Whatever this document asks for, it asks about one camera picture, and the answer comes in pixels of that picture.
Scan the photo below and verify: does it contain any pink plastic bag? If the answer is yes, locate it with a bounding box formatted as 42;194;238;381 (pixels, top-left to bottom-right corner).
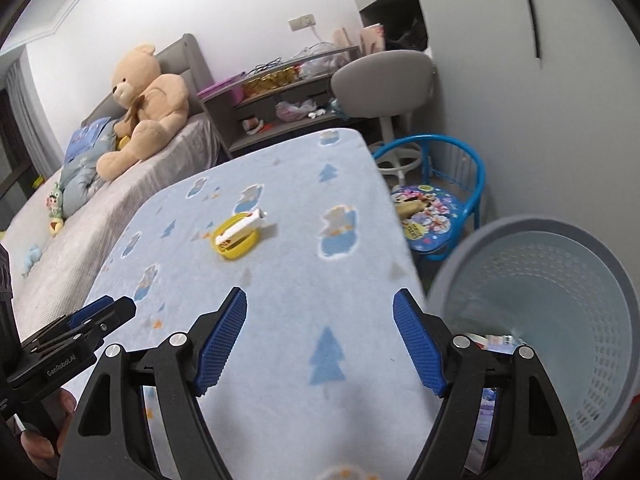
276;100;317;122

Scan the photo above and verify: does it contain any white plastic bag on desk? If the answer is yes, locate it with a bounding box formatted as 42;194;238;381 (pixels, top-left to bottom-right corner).
298;53;348;79

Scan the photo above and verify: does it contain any large beige teddy bear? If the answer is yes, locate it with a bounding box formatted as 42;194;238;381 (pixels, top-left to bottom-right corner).
96;44;190;182

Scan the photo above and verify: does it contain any person's left hand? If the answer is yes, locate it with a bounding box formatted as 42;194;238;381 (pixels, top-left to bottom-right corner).
21;388;77;478

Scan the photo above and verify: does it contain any pink striped bed mattress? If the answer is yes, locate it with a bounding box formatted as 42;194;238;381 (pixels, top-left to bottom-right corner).
1;114;219;340

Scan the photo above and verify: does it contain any grey perforated trash bin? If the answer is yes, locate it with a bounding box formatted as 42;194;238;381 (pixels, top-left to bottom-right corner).
424;214;639;458

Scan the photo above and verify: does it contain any yellow plastic ring lid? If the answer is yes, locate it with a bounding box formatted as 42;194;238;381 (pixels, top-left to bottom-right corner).
209;210;264;260

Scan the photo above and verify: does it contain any blue quilt pillow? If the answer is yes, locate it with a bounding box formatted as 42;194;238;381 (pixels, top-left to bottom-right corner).
60;117;117;220

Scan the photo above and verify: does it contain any blue patterned fleece blanket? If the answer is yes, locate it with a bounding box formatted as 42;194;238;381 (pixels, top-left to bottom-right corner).
90;129;433;479

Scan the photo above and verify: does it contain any grey office chair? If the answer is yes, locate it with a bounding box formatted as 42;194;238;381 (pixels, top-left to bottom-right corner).
331;50;434;154

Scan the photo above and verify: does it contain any yellow gold snack bag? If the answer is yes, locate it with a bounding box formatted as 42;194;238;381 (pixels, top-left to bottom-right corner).
242;65;299;99

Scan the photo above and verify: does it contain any grey bed headboard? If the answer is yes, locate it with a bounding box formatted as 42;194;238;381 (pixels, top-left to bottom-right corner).
80;34;214;126

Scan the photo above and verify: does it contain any small green plush toy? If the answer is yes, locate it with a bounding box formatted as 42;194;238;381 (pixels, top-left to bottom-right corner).
47;182;64;236

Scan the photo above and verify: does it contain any dark grey desk shelf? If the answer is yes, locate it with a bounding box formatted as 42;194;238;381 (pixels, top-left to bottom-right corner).
198;46;360;158

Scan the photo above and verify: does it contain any blue metal kids chair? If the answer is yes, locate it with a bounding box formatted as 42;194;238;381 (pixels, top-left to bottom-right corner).
373;134;486;262

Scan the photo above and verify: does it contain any purple storage box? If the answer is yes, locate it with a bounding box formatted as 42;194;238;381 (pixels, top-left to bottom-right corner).
198;72;246;106

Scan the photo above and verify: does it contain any white wall socket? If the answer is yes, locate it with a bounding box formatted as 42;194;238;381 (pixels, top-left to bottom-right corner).
288;14;316;32

